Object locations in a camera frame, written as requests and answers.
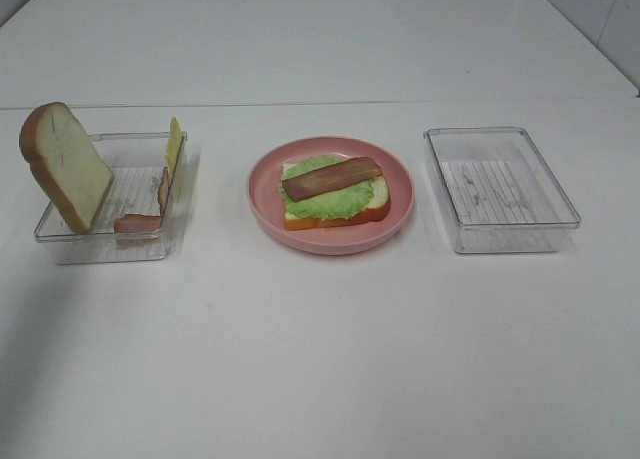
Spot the green lettuce leaf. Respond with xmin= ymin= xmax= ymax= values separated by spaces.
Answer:
xmin=278 ymin=162 xmax=379 ymax=220

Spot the bacon strip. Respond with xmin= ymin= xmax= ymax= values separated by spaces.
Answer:
xmin=281 ymin=155 xmax=382 ymax=202
xmin=114 ymin=167 xmax=171 ymax=233

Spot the bread slice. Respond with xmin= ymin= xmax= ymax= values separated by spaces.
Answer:
xmin=19 ymin=102 xmax=114 ymax=234
xmin=278 ymin=155 xmax=391 ymax=231

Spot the yellow cheese slice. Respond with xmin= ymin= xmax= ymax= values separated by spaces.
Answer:
xmin=165 ymin=117 xmax=183 ymax=179

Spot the pink round plate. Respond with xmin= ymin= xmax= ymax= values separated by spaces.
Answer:
xmin=247 ymin=136 xmax=415 ymax=255

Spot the clear plastic right bin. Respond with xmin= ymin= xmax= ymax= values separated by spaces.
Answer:
xmin=424 ymin=127 xmax=581 ymax=254

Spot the clear plastic bin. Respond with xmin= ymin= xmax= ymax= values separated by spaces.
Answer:
xmin=424 ymin=127 xmax=581 ymax=254
xmin=34 ymin=132 xmax=198 ymax=264

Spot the clear plastic left bin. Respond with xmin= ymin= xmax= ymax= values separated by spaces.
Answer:
xmin=34 ymin=132 xmax=198 ymax=264

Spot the upright bread slice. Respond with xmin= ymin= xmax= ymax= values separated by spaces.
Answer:
xmin=19 ymin=102 xmax=114 ymax=234

